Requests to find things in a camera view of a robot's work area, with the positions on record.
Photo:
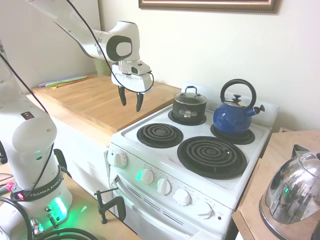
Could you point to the wooden butcher block counter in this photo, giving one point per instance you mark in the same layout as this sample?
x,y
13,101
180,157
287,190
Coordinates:
x,y
100,100

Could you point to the shiny steel electric kettle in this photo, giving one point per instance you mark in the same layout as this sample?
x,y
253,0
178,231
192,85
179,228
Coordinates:
x,y
292,192

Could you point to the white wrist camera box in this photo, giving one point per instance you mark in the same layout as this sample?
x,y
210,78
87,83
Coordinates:
x,y
139,67

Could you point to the large coil burner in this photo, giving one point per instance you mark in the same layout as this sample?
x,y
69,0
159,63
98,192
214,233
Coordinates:
x,y
212,157

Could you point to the white electric stove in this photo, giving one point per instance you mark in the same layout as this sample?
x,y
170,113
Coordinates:
x,y
185,175

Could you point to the green cup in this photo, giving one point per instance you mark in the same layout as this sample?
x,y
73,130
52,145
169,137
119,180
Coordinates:
x,y
100,67

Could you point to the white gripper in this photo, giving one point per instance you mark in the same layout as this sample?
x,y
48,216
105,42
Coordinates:
x,y
130,80

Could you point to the small coil burner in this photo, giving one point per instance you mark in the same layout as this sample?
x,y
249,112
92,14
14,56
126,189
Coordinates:
x,y
160,135
233,136
187,120

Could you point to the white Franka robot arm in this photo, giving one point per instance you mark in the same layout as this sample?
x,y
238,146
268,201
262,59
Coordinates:
x,y
35,147

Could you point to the blue whistling kettle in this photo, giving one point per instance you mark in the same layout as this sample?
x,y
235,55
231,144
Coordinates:
x,y
236,113

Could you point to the light wooden side table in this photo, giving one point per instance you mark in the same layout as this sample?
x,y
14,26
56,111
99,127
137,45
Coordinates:
x,y
262,185

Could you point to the white stove knob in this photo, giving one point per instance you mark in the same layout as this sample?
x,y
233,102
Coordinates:
x,y
206,210
182,197
163,186
147,176
120,158

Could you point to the green plastic knife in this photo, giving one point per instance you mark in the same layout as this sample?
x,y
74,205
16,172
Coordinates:
x,y
67,82

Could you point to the red pink clip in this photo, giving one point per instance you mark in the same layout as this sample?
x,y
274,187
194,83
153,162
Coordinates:
x,y
11,187

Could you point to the orange plastic knife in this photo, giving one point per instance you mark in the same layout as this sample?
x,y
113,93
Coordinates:
x,y
72,82

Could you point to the wooden picture frame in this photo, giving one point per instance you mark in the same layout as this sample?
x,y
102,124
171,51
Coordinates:
x,y
210,5

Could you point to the black C-clamp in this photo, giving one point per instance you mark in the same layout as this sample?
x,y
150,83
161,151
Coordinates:
x,y
110,206

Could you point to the black cooking pot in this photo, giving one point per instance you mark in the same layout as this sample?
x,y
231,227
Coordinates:
x,y
188,110

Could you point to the white cabinet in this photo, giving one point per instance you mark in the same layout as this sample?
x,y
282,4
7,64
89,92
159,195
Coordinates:
x,y
82,160

